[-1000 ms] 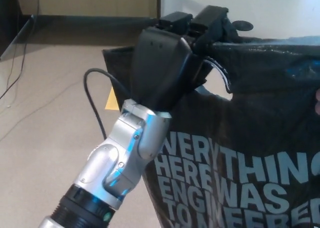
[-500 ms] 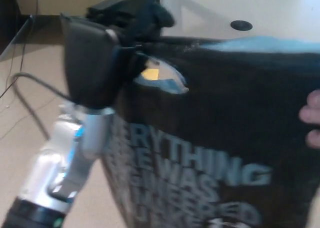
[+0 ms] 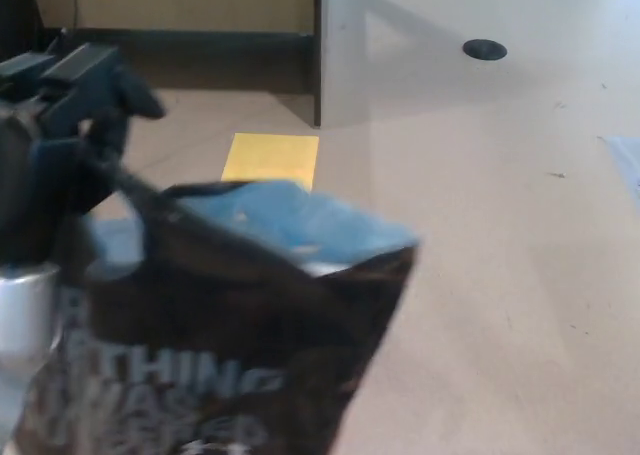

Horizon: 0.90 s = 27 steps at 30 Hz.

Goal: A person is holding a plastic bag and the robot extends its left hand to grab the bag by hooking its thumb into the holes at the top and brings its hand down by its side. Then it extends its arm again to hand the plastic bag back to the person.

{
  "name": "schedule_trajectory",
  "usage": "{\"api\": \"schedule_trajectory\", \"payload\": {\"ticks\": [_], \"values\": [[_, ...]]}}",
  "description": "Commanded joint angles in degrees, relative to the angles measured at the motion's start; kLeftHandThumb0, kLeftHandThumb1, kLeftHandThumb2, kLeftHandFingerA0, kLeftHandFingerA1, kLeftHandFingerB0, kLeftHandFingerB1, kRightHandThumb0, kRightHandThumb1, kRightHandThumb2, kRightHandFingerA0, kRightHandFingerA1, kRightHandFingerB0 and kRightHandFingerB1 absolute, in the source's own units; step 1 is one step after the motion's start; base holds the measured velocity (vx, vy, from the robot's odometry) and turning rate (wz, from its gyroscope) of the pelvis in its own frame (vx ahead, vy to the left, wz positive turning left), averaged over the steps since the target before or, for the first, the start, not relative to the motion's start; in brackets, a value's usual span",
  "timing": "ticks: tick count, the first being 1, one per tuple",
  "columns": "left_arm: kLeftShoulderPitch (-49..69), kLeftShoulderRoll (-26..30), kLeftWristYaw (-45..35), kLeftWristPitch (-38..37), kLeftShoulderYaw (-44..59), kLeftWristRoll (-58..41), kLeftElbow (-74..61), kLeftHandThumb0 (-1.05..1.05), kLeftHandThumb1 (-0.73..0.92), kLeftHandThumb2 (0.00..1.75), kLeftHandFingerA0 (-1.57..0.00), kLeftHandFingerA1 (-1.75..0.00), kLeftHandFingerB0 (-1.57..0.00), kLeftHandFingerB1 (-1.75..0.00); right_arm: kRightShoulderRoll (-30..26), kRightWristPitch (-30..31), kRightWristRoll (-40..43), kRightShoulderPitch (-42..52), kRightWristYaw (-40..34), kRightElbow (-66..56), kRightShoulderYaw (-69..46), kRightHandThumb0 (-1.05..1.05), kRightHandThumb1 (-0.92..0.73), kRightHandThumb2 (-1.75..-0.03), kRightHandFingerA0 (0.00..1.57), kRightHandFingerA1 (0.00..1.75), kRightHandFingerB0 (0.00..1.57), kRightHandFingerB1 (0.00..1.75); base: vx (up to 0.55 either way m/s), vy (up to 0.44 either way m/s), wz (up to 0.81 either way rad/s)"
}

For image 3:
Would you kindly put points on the light blue plastic lining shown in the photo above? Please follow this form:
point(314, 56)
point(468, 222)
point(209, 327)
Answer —
point(300, 220)

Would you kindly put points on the black round floor cover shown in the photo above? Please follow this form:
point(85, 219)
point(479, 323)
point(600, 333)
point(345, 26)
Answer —
point(484, 49)

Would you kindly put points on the desk with tan panel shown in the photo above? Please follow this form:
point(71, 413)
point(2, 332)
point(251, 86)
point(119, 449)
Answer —
point(200, 0)

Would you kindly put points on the yellow paper sheet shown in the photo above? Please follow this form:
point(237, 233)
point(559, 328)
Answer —
point(270, 157)

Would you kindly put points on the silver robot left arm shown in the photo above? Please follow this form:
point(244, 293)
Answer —
point(25, 305)

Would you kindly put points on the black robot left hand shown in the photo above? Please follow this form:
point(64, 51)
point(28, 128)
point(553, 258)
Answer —
point(75, 100)

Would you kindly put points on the black printed plastic bag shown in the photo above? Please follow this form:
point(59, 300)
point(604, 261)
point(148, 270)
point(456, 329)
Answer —
point(225, 335)

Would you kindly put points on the clear bluish plastic sheet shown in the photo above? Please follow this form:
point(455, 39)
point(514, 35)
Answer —
point(625, 157)

